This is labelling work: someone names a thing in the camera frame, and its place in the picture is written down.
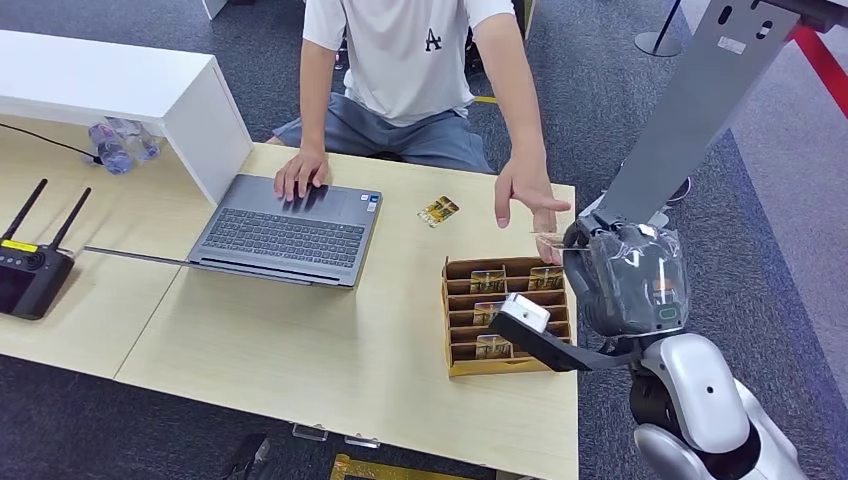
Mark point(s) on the person's left hand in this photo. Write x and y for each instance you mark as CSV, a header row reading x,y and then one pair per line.
x,y
526,182

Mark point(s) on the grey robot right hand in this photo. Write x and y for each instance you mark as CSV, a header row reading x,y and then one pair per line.
x,y
629,285

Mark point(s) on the person's right hand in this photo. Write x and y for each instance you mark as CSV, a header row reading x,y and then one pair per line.
x,y
301,171

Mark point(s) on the yellow patterned card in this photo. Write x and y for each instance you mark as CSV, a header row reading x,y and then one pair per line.
x,y
487,281
487,311
560,242
438,211
544,278
491,348

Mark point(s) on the person's right forearm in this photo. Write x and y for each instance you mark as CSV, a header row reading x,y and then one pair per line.
x,y
314,106

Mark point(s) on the person's left forearm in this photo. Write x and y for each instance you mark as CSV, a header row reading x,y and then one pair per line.
x,y
513,93

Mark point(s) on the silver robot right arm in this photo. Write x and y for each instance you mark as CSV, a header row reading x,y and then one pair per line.
x,y
696,397

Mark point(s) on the person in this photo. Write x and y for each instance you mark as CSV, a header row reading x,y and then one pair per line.
x,y
397,60

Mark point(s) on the brown cardboard card holder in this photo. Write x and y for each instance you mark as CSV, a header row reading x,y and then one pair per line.
x,y
464,368

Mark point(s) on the grey laptop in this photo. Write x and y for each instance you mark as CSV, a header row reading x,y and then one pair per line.
x,y
285,235

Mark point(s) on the yellow floor tape strip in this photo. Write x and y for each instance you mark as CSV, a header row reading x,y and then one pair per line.
x,y
485,100

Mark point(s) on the black round floor base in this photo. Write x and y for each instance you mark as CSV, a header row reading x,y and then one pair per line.
x,y
681,191

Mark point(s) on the clear plastic water bottle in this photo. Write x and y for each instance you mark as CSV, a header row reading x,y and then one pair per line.
x,y
142,142
111,154

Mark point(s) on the wooden furniture panel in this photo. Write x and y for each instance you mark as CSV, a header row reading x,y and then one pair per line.
x,y
526,14

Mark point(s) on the grey kiosk stand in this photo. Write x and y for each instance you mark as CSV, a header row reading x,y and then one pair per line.
x,y
689,112

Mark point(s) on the white furniture panel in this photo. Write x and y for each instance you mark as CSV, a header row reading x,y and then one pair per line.
x,y
213,6

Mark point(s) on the white desk riser shelf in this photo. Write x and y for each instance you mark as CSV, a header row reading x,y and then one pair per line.
x,y
99,79

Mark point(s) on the clear plastic clip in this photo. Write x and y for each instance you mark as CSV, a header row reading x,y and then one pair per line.
x,y
310,432
362,441

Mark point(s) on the black device under desk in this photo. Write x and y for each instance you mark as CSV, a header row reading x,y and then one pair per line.
x,y
250,457

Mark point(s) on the black remote controller with antennas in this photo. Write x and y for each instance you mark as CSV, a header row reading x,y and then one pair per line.
x,y
30,278

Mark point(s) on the red barrier belt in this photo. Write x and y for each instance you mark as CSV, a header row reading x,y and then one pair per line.
x,y
825,66

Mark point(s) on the yellow framed floor object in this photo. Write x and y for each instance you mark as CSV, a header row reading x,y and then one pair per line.
x,y
371,472

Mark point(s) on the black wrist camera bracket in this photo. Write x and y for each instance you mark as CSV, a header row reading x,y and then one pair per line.
x,y
556,351

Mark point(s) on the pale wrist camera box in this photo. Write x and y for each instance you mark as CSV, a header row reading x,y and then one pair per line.
x,y
526,312

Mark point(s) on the grey stanchion post base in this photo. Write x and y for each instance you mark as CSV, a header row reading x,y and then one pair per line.
x,y
657,43

